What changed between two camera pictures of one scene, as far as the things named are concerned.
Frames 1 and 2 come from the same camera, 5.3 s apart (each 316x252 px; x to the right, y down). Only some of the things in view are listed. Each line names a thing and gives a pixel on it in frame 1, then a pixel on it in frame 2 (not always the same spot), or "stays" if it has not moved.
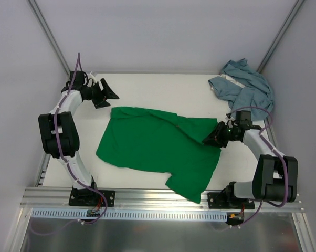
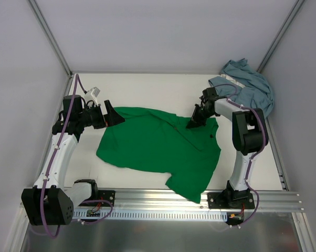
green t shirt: (159, 142) stays
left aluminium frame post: (50, 37) stays
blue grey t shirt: (241, 85) stays
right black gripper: (220, 134) -> (200, 112)
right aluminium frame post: (281, 35) stays
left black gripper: (97, 92) -> (106, 113)
